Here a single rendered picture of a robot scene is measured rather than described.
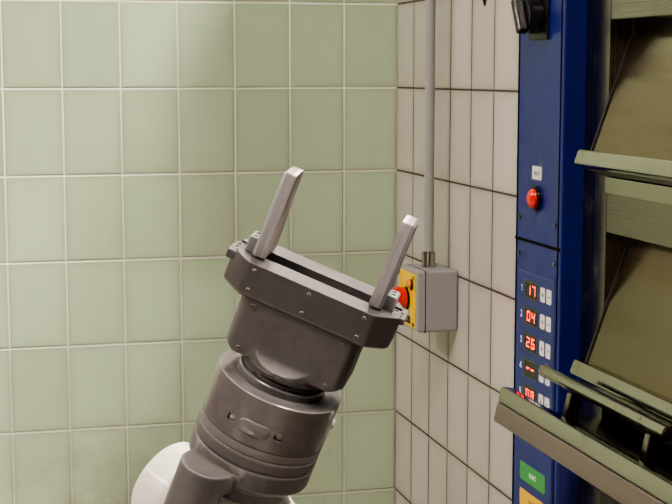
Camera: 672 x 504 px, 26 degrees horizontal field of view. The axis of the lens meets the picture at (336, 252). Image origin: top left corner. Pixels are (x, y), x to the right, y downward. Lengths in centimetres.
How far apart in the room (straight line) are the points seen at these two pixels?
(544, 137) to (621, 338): 31
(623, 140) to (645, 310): 20
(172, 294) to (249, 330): 164
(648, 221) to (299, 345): 83
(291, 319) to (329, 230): 169
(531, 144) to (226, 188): 79
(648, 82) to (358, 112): 99
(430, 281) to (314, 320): 140
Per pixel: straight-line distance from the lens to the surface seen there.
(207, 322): 263
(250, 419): 97
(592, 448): 156
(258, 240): 96
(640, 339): 175
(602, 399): 164
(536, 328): 197
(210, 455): 99
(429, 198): 237
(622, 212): 179
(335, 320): 95
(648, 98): 173
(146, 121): 258
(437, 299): 235
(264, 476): 98
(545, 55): 193
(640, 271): 180
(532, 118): 197
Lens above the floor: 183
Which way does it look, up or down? 7 degrees down
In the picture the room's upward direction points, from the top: straight up
